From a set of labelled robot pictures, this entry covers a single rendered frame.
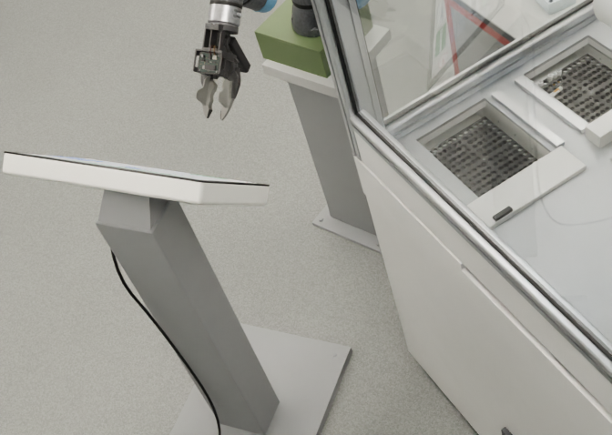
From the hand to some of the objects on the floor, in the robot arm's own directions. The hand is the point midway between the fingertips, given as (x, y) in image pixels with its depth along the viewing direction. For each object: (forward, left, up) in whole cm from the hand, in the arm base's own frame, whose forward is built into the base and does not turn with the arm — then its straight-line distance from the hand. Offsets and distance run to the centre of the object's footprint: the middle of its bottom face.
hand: (216, 114), depth 217 cm
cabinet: (+87, +49, -108) cm, 147 cm away
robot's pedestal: (-22, +59, -109) cm, 126 cm away
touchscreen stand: (-4, -21, -110) cm, 112 cm away
